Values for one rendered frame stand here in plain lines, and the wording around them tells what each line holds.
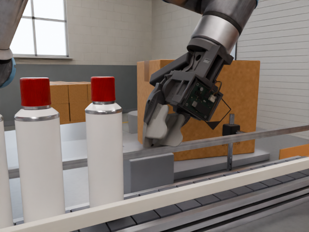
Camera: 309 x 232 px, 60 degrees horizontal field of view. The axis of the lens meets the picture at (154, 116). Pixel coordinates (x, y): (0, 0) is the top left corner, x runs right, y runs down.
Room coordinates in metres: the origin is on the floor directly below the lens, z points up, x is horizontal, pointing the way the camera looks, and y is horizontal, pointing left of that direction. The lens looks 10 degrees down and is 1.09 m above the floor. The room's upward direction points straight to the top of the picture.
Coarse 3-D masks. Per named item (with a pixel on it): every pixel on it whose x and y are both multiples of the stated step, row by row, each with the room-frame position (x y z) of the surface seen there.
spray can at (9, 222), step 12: (0, 120) 0.30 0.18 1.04; (0, 132) 0.30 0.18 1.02; (0, 144) 0.30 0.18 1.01; (0, 156) 0.30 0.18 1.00; (0, 168) 0.29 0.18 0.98; (0, 180) 0.29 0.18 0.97; (0, 192) 0.29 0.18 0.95; (0, 204) 0.29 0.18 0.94; (0, 216) 0.29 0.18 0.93; (12, 216) 0.31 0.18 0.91; (0, 228) 0.29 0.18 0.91
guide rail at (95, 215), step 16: (304, 160) 0.52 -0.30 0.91; (240, 176) 0.43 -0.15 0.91; (256, 176) 0.45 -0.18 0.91; (272, 176) 0.47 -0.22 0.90; (160, 192) 0.37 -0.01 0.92; (176, 192) 0.38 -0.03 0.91; (192, 192) 0.39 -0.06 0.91; (208, 192) 0.40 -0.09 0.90; (96, 208) 0.33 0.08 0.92; (112, 208) 0.33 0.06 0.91; (128, 208) 0.34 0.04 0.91; (144, 208) 0.35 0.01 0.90; (32, 224) 0.29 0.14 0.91; (48, 224) 0.29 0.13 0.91; (64, 224) 0.30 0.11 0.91; (80, 224) 0.31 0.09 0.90; (96, 224) 0.32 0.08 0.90
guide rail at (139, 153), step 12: (252, 132) 0.56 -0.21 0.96; (264, 132) 0.57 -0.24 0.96; (276, 132) 0.58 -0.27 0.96; (288, 132) 0.60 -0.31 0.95; (180, 144) 0.47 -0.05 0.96; (192, 144) 0.48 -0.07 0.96; (204, 144) 0.49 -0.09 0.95; (216, 144) 0.51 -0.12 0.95; (84, 156) 0.40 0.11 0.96; (132, 156) 0.43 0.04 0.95; (144, 156) 0.44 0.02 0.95; (12, 168) 0.35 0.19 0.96; (72, 168) 0.38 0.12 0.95
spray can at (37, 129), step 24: (24, 96) 0.31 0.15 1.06; (48, 96) 0.32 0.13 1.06; (24, 120) 0.30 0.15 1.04; (48, 120) 0.31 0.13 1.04; (24, 144) 0.30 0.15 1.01; (48, 144) 0.31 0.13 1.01; (24, 168) 0.30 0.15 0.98; (48, 168) 0.31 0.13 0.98; (24, 192) 0.31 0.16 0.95; (48, 192) 0.31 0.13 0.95; (24, 216) 0.31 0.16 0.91; (48, 216) 0.31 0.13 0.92
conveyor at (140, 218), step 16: (288, 160) 0.61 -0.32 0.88; (224, 176) 0.52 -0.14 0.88; (288, 176) 0.52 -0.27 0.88; (304, 176) 0.52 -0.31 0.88; (144, 192) 0.44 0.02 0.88; (224, 192) 0.44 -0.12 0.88; (240, 192) 0.44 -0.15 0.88; (80, 208) 0.39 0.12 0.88; (160, 208) 0.39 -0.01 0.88; (176, 208) 0.39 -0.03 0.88; (192, 208) 0.39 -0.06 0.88; (16, 224) 0.35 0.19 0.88; (112, 224) 0.35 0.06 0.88; (128, 224) 0.35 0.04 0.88
